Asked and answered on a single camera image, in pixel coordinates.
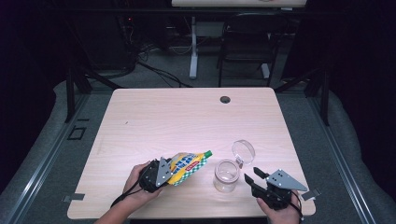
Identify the light wooden table top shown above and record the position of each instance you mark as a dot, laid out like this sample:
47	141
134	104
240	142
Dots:
236	3

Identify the black chair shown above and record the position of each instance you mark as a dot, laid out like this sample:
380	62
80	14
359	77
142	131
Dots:
246	40

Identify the yellow spout pouch green cap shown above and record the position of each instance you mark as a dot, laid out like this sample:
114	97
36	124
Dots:
186	168

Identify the person's left hand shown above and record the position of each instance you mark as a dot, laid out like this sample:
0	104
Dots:
132	179

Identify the short white table foot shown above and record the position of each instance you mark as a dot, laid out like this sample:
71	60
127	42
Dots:
265	71

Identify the clear glass jar hinged lid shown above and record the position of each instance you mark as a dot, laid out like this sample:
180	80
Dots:
225	178

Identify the dark computer tower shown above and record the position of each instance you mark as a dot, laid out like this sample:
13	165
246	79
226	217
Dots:
126	34

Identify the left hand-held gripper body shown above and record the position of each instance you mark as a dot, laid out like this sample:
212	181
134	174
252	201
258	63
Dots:
155	177

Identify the grey tape piece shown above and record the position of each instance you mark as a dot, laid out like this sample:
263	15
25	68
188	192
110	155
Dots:
74	197
311	194

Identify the black metal stand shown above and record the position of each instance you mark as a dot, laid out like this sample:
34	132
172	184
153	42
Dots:
71	93
324	93

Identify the person's right hand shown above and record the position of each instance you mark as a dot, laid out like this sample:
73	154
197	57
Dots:
280	216

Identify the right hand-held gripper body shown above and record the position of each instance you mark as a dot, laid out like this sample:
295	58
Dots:
275	189

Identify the white table leg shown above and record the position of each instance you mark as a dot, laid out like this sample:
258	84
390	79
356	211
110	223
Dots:
193	46

